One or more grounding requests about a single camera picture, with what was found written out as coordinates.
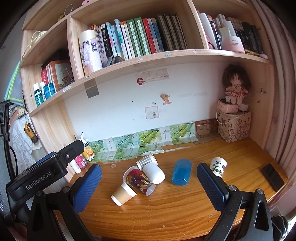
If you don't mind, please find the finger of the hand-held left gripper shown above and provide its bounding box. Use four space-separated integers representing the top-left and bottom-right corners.
57 140 85 173

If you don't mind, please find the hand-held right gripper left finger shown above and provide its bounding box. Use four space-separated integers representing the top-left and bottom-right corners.
29 163 103 241

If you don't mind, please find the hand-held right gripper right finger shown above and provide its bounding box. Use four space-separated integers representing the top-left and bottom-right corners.
196 162 274 241

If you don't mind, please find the blue plastic cup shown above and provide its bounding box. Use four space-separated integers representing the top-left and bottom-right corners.
171 159 192 186

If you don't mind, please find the panda print paper cup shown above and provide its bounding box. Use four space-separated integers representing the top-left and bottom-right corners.
210 157 227 178

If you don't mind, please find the brown paper cup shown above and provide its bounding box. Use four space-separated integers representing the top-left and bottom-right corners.
110 183 137 207

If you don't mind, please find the red patterned paper cup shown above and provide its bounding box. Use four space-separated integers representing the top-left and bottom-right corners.
122 166 156 196

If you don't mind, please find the white plastic cup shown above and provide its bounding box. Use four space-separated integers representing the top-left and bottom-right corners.
142 162 166 184

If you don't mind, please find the grey checkered paper cup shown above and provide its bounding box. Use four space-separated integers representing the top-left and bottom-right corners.
136 152 159 171

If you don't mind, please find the pink bottle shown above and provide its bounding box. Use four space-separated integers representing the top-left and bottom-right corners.
74 154 88 168

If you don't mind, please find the white tube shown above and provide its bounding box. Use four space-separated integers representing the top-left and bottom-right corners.
69 160 82 174

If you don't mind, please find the wooden bookshelf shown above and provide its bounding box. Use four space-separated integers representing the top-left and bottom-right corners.
20 0 275 183

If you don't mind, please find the white lace cloth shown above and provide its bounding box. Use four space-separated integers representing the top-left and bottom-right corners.
9 120 43 172

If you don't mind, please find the brown printed card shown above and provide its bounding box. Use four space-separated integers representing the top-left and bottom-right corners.
195 119 219 137

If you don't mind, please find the black smartphone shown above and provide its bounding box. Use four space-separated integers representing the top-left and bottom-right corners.
261 163 285 192

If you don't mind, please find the letter print tin box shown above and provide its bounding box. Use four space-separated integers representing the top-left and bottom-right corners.
217 110 252 142

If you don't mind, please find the teal jar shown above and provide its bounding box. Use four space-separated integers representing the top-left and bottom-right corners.
43 84 57 100

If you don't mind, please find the grey tape patch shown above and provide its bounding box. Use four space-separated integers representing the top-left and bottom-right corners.
84 79 100 99

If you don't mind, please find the teal bottle with white cap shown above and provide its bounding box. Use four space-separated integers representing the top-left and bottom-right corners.
33 83 44 107

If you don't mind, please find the row of grape print boxes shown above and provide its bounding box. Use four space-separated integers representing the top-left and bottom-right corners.
89 122 197 163

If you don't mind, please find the orange book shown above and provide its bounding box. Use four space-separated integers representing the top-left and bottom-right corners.
50 60 75 91

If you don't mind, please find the dark cloth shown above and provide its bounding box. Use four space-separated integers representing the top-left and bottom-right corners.
270 214 289 241

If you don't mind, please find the red book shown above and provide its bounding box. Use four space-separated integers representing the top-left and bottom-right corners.
41 68 50 86

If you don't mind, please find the pink box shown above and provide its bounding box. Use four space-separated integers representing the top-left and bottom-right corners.
217 99 240 114

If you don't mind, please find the green folder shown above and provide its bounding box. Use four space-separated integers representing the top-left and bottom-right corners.
5 61 23 105

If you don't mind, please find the white patterned cylinder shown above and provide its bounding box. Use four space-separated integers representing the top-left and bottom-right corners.
79 30 103 73

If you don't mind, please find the brown-haired rag doll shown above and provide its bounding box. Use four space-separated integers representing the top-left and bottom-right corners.
222 64 252 105

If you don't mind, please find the row of green and blue books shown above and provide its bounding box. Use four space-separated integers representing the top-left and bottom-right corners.
91 13 188 62

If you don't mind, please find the pink jar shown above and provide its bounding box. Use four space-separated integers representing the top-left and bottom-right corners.
221 35 245 53

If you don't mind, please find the row of dark books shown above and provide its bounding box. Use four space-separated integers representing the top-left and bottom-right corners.
213 14 264 55

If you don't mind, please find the brown keychain charm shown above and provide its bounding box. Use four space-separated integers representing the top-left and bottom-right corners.
24 123 38 144

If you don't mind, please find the black metal frame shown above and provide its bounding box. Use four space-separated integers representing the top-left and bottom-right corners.
0 100 12 186

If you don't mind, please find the white cable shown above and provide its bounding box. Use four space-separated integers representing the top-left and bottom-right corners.
216 107 245 126

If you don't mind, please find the cartoon wall sticker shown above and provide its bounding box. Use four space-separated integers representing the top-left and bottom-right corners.
161 93 173 105

